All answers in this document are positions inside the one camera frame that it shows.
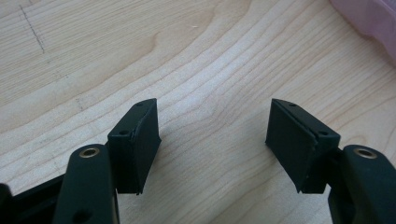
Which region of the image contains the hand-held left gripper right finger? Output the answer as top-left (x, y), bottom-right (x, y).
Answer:
top-left (265, 98), bottom-right (341, 194)

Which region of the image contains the pink plastic bag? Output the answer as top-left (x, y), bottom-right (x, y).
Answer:
top-left (329, 0), bottom-right (396, 64)

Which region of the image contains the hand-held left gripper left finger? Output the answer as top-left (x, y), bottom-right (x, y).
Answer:
top-left (107, 98), bottom-right (163, 196)

